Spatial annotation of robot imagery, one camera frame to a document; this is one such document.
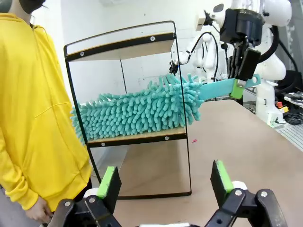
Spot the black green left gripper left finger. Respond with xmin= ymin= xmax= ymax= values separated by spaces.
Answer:
xmin=49 ymin=166 xmax=123 ymax=227

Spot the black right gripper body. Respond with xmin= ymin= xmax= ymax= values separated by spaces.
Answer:
xmin=219 ymin=8 xmax=265 ymax=47

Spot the person in yellow hoodie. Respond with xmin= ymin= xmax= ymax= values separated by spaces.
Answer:
xmin=0 ymin=0 xmax=93 ymax=227

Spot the person's right forearm yellow sleeve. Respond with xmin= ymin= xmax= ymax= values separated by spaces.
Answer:
xmin=0 ymin=132 xmax=40 ymax=211

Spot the thin black cable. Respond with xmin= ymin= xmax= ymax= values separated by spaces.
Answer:
xmin=187 ymin=31 xmax=229 ymax=80

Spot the person's right hand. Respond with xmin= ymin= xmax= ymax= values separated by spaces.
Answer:
xmin=25 ymin=196 xmax=55 ymax=223

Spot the thick black hose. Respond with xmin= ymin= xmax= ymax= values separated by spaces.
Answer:
xmin=257 ymin=25 xmax=282 ymax=64

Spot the black frame wooden shelf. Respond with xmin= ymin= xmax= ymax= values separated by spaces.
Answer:
xmin=63 ymin=20 xmax=192 ymax=201

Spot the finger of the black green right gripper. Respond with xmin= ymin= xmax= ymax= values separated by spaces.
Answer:
xmin=231 ymin=46 xmax=261 ymax=99
xmin=227 ymin=45 xmax=242 ymax=79

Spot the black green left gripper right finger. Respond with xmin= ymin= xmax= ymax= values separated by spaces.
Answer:
xmin=205 ymin=159 xmax=288 ymax=227

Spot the teal chenille duster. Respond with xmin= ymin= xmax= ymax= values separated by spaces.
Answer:
xmin=70 ymin=73 xmax=262 ymax=146

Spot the yellow emergency stop box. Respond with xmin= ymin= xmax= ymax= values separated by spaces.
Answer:
xmin=276 ymin=101 xmax=289 ymax=113

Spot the cream wrist camera box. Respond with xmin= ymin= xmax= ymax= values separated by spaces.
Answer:
xmin=195 ymin=10 xmax=214 ymax=31

